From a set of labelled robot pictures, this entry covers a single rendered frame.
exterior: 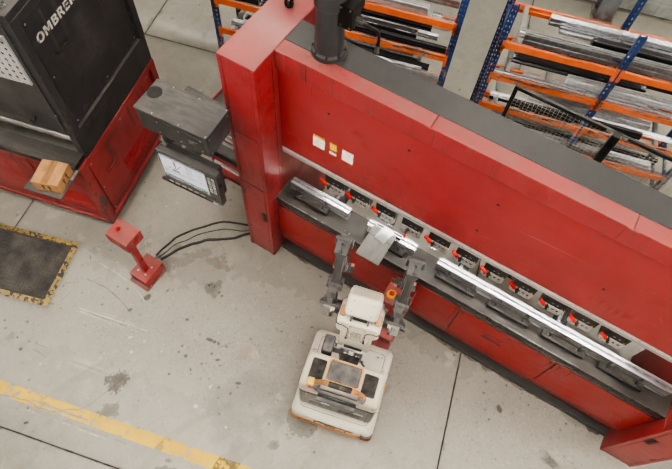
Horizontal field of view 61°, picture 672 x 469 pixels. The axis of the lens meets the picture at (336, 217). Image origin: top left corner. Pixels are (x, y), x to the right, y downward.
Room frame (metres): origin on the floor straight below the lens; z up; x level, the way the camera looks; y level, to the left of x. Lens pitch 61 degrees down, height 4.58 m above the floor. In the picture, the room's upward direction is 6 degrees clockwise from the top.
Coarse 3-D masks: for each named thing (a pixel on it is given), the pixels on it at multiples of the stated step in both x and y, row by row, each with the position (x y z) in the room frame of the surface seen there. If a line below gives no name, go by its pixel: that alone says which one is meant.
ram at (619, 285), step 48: (288, 96) 2.23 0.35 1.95; (288, 144) 2.23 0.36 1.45; (336, 144) 2.07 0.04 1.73; (384, 144) 1.93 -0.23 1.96; (384, 192) 1.91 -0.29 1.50; (432, 192) 1.78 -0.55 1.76; (480, 192) 1.67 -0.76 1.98; (480, 240) 1.61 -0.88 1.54; (528, 240) 1.51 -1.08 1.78; (576, 240) 1.42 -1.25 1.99; (576, 288) 1.34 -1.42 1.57; (624, 288) 1.26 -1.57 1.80; (624, 336) 1.16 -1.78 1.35
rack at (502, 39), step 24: (504, 24) 3.46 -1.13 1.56; (624, 24) 3.71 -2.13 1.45; (504, 48) 3.44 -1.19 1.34; (528, 48) 3.40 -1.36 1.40; (480, 72) 3.91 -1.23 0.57; (528, 72) 3.84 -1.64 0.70; (600, 72) 3.28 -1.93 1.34; (624, 72) 3.24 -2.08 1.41; (480, 96) 3.45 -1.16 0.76; (576, 96) 3.29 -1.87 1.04; (600, 96) 3.25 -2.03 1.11; (552, 120) 3.31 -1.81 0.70; (624, 144) 3.16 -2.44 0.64; (648, 144) 3.14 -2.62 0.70; (624, 168) 3.13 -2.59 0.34
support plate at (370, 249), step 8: (376, 232) 1.88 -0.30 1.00; (368, 240) 1.81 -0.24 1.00; (376, 240) 1.81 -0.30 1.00; (392, 240) 1.82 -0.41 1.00; (360, 248) 1.74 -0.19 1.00; (368, 248) 1.74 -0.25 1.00; (376, 248) 1.75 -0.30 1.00; (384, 248) 1.76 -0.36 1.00; (368, 256) 1.68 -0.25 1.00; (376, 256) 1.69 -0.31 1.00; (376, 264) 1.63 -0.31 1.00
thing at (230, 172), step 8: (216, 96) 2.97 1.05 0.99; (224, 104) 2.90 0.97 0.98; (224, 144) 2.69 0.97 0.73; (232, 144) 2.68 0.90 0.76; (216, 160) 2.78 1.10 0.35; (224, 168) 2.75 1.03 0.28; (232, 168) 2.70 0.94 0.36; (224, 176) 2.75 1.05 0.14; (232, 176) 2.71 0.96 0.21; (240, 184) 2.68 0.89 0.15
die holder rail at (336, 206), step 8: (296, 184) 2.23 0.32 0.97; (304, 184) 2.23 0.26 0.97; (304, 192) 2.19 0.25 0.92; (312, 192) 2.17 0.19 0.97; (320, 192) 2.18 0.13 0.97; (320, 200) 2.13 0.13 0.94; (328, 200) 2.12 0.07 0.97; (336, 200) 2.12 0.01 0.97; (336, 208) 2.07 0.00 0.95; (344, 208) 2.06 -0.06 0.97; (344, 216) 2.04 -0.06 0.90
